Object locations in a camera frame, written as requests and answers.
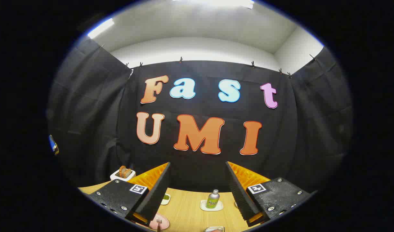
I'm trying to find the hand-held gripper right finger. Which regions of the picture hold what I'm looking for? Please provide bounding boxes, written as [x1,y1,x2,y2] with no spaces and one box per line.
[225,161,318,228]

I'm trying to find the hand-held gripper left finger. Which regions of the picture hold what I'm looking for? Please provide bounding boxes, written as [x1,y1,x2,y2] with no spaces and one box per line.
[88,162,171,227]

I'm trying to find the pink round plate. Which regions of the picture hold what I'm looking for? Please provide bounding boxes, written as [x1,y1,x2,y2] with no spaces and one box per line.
[149,213,170,230]

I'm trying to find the green soda bottle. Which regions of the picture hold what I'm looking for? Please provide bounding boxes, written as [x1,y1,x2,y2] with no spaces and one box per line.
[206,189,220,209]

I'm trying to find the small white square saucer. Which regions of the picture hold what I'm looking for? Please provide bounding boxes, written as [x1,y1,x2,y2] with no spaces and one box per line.
[200,200,224,212]

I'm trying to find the white toaster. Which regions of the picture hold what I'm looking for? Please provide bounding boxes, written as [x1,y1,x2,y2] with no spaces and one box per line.
[110,169,136,182]

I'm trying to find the small blue object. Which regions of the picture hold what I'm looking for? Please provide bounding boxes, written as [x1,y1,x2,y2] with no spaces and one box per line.
[49,135,60,155]

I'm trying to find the row of cloth clips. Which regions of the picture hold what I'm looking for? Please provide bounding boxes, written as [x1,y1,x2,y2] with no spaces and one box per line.
[99,43,316,79]

